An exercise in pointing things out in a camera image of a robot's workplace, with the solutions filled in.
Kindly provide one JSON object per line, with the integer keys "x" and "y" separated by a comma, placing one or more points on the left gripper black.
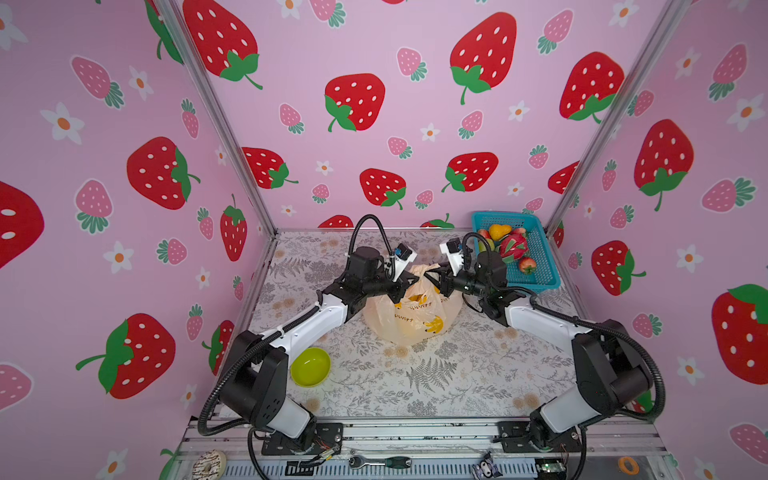
{"x": 400, "y": 284}

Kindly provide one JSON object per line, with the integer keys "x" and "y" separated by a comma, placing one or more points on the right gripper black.
{"x": 445, "y": 282}

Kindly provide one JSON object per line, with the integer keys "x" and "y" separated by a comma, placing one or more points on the translucent beige plastic bag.
{"x": 421, "y": 314}

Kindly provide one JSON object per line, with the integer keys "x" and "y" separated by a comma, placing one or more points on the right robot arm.
{"x": 614, "y": 373}

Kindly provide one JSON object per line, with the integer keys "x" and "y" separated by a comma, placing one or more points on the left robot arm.
{"x": 252, "y": 389}

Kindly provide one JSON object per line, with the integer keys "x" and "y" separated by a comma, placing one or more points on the green fake pear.
{"x": 486, "y": 245}

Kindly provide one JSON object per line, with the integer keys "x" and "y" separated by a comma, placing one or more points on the orange yellow fake mango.
{"x": 498, "y": 231}

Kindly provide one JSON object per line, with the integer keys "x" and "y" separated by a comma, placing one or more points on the pink fake dragon fruit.
{"x": 513, "y": 247}

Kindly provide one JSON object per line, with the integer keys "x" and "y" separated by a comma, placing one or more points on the teal plastic basket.
{"x": 526, "y": 223}

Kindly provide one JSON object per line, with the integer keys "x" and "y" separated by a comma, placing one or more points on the lime green bowl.
{"x": 311, "y": 367}

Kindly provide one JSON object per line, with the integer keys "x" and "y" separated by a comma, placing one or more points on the small black clip gadget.
{"x": 485, "y": 468}

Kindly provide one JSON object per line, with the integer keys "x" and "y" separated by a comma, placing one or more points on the white sprinkled donut toy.
{"x": 209, "y": 466}

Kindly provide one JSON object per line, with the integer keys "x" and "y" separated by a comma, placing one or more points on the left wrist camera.
{"x": 401, "y": 257}

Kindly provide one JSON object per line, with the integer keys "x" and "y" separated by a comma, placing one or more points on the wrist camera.
{"x": 454, "y": 252}
{"x": 401, "y": 257}

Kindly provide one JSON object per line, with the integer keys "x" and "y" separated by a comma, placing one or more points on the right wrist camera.
{"x": 454, "y": 252}

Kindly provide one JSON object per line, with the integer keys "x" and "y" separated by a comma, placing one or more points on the aluminium frame rail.
{"x": 440, "y": 448}

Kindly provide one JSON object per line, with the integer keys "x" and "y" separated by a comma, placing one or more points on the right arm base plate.
{"x": 522, "y": 437}

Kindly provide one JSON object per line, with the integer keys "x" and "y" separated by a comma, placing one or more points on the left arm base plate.
{"x": 323, "y": 436}

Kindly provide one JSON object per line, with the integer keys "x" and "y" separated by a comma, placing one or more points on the ratchet screwdriver green handle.
{"x": 394, "y": 462}

